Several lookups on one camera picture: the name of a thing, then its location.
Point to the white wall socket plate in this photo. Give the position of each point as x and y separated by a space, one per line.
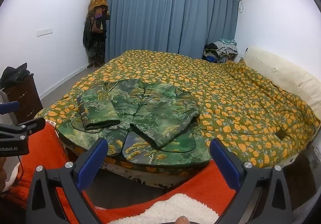
44 32

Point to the dark cloth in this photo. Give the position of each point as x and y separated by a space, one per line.
13 73

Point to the green orange floral quilt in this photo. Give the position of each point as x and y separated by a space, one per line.
238 103

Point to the person's right hand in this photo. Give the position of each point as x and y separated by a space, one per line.
183 220

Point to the blue curtain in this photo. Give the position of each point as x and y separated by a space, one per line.
163 13

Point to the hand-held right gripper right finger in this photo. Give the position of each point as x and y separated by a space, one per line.
225 165

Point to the dark wooden dresser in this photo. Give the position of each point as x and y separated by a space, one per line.
25 98

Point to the green patterned padded jacket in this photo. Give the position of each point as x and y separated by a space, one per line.
155 113

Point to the pile of clothes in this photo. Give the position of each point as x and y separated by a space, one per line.
220 49

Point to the orange fleece garment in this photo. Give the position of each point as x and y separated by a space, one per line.
45 153

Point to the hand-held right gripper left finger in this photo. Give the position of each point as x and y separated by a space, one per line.
93 163

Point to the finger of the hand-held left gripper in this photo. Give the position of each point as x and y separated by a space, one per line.
10 108
30 126

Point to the dark hanging garment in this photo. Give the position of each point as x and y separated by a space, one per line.
96 33

